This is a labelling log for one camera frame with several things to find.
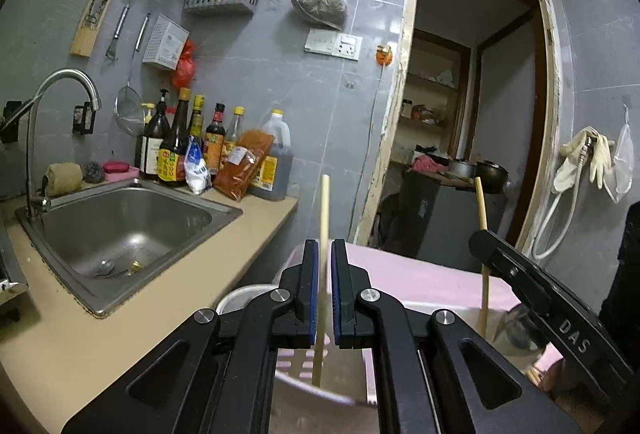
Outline white blue salt bag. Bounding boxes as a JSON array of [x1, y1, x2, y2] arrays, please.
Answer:
[[183, 136, 212, 195]]

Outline metal peeler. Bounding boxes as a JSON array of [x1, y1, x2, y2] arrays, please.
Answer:
[[104, 1, 132, 62]]

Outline white perforated box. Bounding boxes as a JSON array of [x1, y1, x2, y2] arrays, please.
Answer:
[[142, 13, 190, 70]]

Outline white bowl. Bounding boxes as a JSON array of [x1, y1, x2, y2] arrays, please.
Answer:
[[216, 283, 281, 315]]

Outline white shower hose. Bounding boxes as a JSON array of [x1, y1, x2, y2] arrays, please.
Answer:
[[531, 138, 597, 261]]

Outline yellow capped dark bottle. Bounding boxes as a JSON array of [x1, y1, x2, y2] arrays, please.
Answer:
[[187, 94, 207, 150]]

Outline chrome faucet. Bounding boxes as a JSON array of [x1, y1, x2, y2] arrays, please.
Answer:
[[26, 69, 102, 219]]

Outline red plastic bag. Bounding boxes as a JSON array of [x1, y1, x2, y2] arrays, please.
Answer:
[[172, 39, 197, 88]]

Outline red chili powder bag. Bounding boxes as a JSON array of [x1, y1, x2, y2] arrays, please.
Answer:
[[213, 128, 275, 203]]

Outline dark soy sauce bottle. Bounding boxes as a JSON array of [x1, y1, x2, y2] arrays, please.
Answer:
[[157, 87, 194, 188]]

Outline white wall switch socket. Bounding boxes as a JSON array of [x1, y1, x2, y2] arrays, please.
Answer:
[[304, 28, 362, 61]]

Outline metal mesh strainer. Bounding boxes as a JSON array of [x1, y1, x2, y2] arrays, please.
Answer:
[[115, 13, 152, 136]]

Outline black wall socket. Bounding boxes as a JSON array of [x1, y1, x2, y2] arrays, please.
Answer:
[[72, 102, 96, 136]]

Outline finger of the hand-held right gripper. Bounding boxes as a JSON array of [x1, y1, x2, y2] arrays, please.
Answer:
[[468, 230, 557, 311]]

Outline pale bamboo chopstick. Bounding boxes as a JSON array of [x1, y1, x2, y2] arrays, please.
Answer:
[[311, 175, 332, 387]]

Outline black cabinet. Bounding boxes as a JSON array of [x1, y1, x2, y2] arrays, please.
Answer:
[[399, 170, 507, 273]]

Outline pink soap dish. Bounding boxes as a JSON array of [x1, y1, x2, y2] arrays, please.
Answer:
[[103, 160, 141, 183]]

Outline silver pot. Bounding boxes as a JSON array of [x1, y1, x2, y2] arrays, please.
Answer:
[[446, 158, 476, 180]]

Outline wooden knife board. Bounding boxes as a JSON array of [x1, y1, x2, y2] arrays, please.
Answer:
[[70, 0, 121, 58]]

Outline clear yellow capped bottle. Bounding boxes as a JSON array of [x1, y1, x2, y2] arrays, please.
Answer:
[[222, 106, 246, 165]]

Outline brown wooden chopstick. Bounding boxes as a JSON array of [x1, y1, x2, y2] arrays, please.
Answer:
[[474, 176, 493, 340]]

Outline cream rubber gloves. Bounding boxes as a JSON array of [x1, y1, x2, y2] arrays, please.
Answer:
[[552, 126, 616, 194]]

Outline grey wall shelf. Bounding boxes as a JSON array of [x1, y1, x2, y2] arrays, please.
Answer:
[[183, 0, 261, 16]]

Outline large cooking oil jug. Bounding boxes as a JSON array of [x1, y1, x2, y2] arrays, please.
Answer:
[[249, 109, 293, 203]]

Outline thin wall cable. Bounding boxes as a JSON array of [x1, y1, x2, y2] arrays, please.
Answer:
[[364, 63, 387, 215]]

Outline red pink rag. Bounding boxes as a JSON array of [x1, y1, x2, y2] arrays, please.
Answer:
[[411, 153, 449, 175]]

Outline black metal fixture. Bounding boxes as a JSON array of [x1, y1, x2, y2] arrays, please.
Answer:
[[0, 95, 40, 146]]

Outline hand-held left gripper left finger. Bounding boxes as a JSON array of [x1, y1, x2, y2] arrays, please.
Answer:
[[62, 239, 319, 434]]

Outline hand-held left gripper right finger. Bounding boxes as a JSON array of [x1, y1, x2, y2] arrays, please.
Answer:
[[331, 239, 581, 434]]

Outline tan loofah sponge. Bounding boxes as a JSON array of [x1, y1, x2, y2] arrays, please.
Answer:
[[44, 162, 84, 196]]

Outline wooden door frame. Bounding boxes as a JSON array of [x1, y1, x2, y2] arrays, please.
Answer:
[[354, 0, 562, 260]]

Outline clear hanging plastic bag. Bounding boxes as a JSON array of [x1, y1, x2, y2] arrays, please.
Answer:
[[602, 106, 634, 204]]

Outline red labelled sauce bottle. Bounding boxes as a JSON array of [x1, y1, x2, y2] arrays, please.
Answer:
[[204, 102, 227, 176]]

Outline stainless steel sink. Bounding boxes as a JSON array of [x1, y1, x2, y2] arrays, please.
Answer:
[[15, 178, 244, 320]]

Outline wooden shelf unit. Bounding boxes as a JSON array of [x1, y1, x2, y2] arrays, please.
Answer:
[[399, 69, 462, 165]]

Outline black pot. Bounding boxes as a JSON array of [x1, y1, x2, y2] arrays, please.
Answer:
[[474, 160, 510, 193]]

